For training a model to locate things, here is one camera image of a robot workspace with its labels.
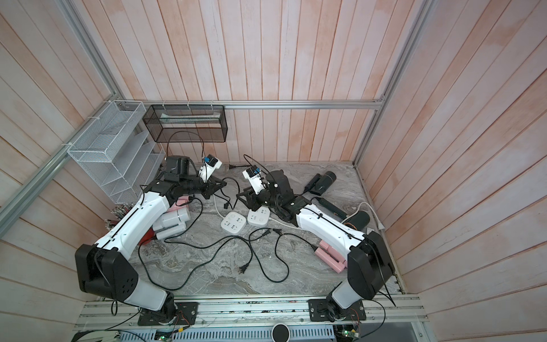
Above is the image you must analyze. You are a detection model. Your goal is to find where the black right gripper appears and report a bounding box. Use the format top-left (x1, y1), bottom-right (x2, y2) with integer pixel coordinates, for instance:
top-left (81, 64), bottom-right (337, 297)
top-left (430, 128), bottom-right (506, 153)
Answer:
top-left (236, 184), bottom-right (283, 214)

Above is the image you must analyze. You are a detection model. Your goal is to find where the pink dryer black cord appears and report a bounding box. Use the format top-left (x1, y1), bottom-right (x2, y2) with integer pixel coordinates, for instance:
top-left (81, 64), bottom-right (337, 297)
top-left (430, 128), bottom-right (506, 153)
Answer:
top-left (247, 227), bottom-right (319, 284)

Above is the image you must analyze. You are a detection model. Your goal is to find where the black cord with plug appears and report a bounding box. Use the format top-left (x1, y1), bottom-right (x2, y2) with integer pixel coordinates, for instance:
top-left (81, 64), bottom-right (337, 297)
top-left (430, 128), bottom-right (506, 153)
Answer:
top-left (137, 196), bottom-right (257, 292)

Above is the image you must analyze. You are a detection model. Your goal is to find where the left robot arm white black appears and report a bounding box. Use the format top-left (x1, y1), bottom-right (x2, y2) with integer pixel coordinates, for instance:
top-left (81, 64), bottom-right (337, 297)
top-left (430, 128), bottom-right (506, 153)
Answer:
top-left (75, 155), bottom-right (226, 321)

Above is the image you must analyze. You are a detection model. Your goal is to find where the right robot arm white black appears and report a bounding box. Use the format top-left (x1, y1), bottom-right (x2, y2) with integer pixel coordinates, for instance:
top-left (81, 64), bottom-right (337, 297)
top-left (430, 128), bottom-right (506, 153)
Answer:
top-left (237, 165), bottom-right (395, 314)

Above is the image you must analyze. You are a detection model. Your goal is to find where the far white power strip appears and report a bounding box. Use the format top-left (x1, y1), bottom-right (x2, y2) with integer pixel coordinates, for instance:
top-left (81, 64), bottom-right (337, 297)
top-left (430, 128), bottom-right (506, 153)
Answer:
top-left (246, 206), bottom-right (271, 228)

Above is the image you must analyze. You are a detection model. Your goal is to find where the white power strip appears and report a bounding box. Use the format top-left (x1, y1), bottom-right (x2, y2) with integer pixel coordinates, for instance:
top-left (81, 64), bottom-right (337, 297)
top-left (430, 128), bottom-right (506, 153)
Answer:
top-left (246, 206), bottom-right (271, 228)
top-left (220, 211), bottom-right (246, 235)

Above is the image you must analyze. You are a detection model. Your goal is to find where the near white power strip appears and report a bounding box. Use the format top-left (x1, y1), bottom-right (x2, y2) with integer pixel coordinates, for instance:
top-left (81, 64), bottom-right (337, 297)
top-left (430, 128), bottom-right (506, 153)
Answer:
top-left (220, 211), bottom-right (246, 235)

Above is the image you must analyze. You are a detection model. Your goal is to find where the pink hair dryer left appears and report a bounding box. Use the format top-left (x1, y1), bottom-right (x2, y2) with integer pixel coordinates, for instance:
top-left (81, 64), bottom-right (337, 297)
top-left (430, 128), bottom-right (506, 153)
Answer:
top-left (168, 196), bottom-right (189, 212)

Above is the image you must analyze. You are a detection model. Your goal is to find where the dark green folded hair dryer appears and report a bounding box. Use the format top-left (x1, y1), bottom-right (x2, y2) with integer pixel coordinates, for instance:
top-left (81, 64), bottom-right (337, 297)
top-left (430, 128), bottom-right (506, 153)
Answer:
top-left (303, 171), bottom-right (337, 196)

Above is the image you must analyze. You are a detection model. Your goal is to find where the pink folded hair dryer right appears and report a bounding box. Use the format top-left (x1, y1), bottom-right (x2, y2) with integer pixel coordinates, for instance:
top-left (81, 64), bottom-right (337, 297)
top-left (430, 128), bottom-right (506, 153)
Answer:
top-left (315, 240), bottom-right (347, 274)

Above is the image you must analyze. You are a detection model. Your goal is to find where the red cup of pencils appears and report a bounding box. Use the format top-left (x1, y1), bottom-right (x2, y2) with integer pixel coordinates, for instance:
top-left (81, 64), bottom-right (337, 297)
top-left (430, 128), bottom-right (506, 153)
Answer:
top-left (101, 204), bottom-right (158, 248)

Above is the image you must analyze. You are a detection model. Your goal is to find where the dark green hair dryer copper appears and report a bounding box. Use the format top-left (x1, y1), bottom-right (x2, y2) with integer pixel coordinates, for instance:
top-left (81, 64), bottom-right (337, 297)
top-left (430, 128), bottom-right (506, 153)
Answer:
top-left (317, 198), bottom-right (371, 232)

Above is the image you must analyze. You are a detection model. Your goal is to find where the black round sensor puck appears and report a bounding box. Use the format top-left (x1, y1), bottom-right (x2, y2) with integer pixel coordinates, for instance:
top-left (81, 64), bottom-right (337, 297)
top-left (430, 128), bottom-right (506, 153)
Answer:
top-left (271, 323), bottom-right (291, 342)

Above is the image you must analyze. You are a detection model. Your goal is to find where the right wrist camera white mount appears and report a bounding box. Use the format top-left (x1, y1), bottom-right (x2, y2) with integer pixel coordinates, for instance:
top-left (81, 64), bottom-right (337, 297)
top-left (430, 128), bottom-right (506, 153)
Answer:
top-left (242, 165), bottom-right (267, 195)

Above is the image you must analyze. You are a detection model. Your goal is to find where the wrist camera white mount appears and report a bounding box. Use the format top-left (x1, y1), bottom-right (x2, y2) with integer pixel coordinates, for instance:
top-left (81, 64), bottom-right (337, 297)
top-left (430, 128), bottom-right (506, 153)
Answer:
top-left (199, 155), bottom-right (222, 182)
top-left (242, 165), bottom-right (267, 195)

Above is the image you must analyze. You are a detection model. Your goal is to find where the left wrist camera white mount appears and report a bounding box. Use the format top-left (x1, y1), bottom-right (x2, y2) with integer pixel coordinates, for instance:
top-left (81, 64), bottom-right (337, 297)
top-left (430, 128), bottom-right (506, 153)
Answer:
top-left (199, 155), bottom-right (222, 182)

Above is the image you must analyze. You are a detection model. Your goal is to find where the black mesh wall basket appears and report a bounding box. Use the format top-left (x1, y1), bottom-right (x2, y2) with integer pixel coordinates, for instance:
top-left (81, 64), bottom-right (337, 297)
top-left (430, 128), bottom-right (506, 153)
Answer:
top-left (143, 104), bottom-right (228, 143)

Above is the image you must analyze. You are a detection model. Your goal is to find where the white wire shelf rack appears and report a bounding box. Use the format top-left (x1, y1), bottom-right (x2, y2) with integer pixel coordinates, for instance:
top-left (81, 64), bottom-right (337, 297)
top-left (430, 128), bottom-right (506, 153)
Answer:
top-left (68, 101), bottom-right (165, 205)

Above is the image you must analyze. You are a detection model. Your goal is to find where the white power strip cable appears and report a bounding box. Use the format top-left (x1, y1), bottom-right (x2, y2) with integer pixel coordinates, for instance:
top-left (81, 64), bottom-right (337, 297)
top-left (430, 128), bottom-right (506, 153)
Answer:
top-left (266, 200), bottom-right (385, 232)

